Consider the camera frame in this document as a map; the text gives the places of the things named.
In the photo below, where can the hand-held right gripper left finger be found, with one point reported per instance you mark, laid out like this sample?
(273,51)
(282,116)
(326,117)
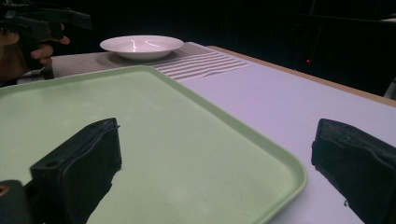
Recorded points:
(77,168)

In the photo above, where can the beige striped placemat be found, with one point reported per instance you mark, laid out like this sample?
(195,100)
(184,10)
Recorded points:
(193,63)

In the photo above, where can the light green plastic tray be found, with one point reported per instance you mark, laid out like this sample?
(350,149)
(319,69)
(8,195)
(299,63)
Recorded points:
(174,130)

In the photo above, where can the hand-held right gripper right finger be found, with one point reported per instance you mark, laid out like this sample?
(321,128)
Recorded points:
(358,161)

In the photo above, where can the white shallow bowl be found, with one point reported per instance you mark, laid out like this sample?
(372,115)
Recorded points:
(141,46)

